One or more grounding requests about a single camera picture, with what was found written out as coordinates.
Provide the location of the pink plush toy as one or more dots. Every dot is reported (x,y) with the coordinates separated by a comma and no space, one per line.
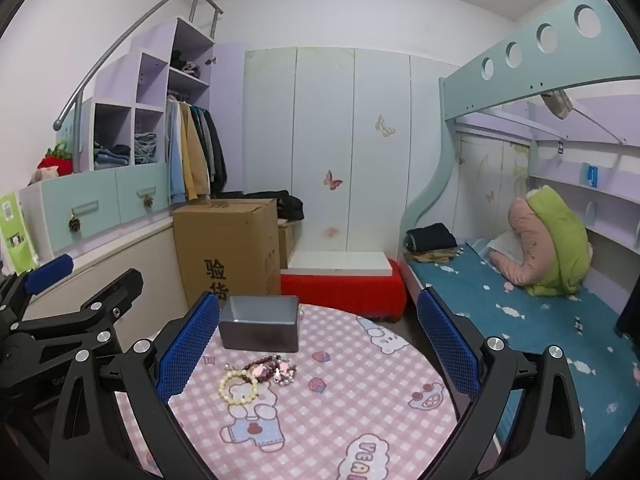
(44,174)

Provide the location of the faint pink butterfly sticker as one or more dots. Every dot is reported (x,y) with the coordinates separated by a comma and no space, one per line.
(330,232)

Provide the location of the blue printed bedsheet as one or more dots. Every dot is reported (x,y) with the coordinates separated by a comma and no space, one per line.
(540,320)

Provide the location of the cream low cabinet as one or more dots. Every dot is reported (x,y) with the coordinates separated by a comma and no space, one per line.
(145,260)

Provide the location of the small cardboard box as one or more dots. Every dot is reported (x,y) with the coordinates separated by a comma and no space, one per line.
(286,245)

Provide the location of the white pillow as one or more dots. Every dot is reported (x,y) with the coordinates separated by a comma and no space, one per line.
(502,247)

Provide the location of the red stool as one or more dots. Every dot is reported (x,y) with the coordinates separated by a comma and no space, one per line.
(345,290)

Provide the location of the mustard hanging jacket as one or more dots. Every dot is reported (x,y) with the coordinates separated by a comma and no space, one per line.
(192,160)

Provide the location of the green and white box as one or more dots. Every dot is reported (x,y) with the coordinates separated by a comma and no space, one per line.
(17,240)

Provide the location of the red strawberry plush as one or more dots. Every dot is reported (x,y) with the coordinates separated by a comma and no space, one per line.
(57,162)

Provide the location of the grey metal handrail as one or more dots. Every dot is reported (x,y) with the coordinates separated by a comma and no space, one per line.
(150,7)

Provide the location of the small blue box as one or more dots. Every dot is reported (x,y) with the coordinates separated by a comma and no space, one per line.
(591,175)

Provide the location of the teal bunk bed frame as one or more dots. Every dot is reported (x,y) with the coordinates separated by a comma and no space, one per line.
(530,67)

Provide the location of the black bag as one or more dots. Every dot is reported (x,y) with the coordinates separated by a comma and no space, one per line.
(290,207)

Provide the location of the pale wardrobe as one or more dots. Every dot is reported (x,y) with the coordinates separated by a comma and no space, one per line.
(320,125)

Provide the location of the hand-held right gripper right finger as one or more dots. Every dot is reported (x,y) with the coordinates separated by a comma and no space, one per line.
(447,345)

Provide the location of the dark clothes bundle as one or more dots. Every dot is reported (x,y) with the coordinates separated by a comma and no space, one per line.
(182,62)

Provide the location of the dark cloth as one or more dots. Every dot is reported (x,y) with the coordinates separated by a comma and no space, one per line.
(631,310)

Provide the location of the folded jeans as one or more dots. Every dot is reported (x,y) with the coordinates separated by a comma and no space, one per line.
(145,147)

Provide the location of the light blue hanging shirt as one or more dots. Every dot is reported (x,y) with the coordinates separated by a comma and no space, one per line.
(175,155)

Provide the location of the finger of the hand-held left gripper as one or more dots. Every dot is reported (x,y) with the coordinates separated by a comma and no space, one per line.
(100,305)
(50,272)

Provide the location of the cream butterfly sticker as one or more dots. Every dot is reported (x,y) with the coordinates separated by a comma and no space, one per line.
(385,126)

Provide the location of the grey clip lamp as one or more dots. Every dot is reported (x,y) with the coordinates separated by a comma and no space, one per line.
(557,104)

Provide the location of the purple stair shelf unit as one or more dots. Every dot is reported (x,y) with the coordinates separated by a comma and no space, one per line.
(155,65)

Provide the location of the folded blue and dark clothes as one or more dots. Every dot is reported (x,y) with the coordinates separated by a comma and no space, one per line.
(112,156)

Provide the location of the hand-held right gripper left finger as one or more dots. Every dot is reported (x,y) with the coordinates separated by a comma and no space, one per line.
(190,347)

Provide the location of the pink shiny hair ornament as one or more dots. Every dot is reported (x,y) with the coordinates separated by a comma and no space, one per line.
(262,371)

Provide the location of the dark hanging jacket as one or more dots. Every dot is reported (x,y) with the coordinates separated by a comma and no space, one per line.
(216,155)

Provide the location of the large cardboard box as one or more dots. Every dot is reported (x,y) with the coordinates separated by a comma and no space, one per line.
(225,240)

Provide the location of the grey rectangular box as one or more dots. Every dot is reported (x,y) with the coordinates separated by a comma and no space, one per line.
(257,335)

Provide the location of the pink and green folded quilt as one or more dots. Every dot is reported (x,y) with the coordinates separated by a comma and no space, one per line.
(555,240)

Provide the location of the pink checked tablecloth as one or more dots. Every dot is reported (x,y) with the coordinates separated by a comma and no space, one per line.
(325,425)

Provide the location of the white board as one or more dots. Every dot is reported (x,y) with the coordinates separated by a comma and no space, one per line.
(340,262)

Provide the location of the purple bed wall shelf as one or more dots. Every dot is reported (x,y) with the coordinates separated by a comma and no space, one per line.
(610,130)

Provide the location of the teal drawer cabinet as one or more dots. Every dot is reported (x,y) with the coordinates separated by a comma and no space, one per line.
(100,190)

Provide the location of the folded tan clothes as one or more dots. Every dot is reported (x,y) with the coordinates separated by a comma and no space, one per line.
(440,256)

